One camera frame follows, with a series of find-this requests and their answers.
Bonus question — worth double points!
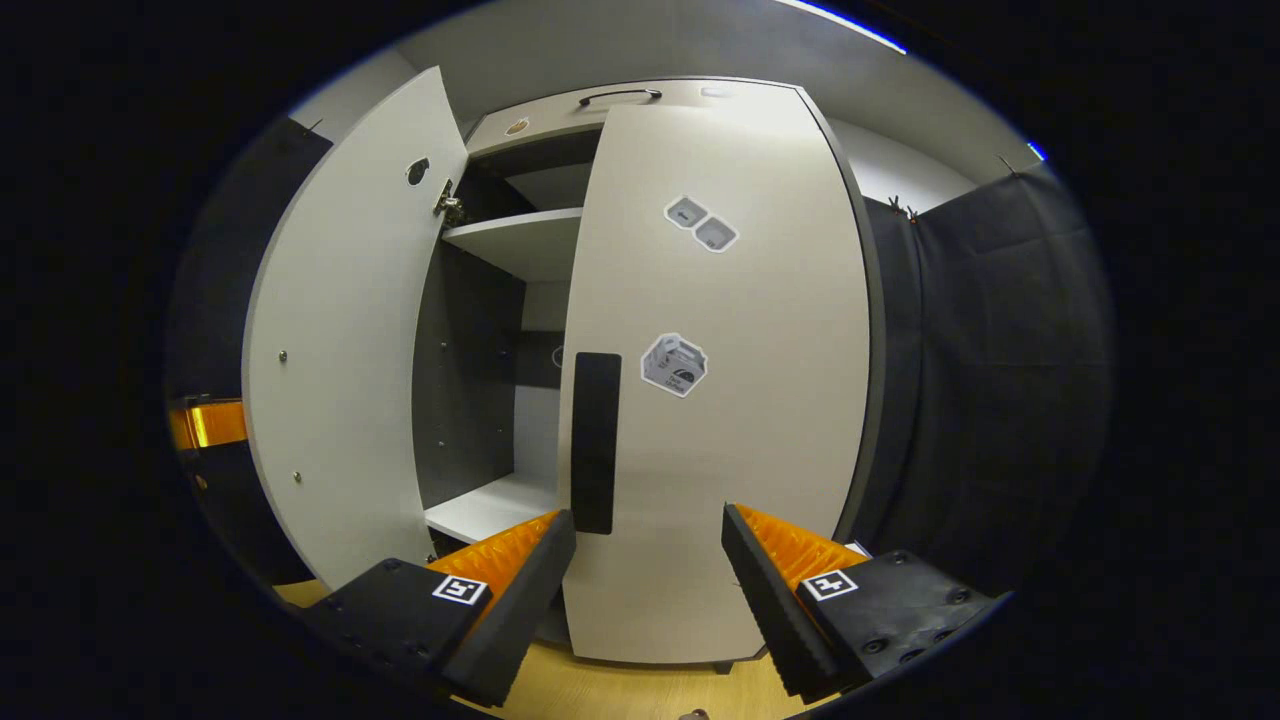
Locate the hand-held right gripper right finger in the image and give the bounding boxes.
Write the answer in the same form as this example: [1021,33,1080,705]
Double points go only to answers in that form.
[722,502,1011,704]

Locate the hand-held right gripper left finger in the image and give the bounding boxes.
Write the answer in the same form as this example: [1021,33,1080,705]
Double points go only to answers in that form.
[300,508,578,709]

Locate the light grey cabinet door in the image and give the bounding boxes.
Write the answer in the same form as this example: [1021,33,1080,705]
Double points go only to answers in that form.
[557,82,886,666]
[242,66,471,591]

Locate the white cabinet shelf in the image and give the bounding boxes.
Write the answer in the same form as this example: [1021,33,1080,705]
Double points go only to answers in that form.
[441,207,584,284]
[424,473,561,546]

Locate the grey cabinet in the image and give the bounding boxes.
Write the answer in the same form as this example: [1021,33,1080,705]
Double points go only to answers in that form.
[410,78,889,676]

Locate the white cabinet drawer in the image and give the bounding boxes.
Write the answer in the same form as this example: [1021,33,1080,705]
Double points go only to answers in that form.
[465,78,801,161]

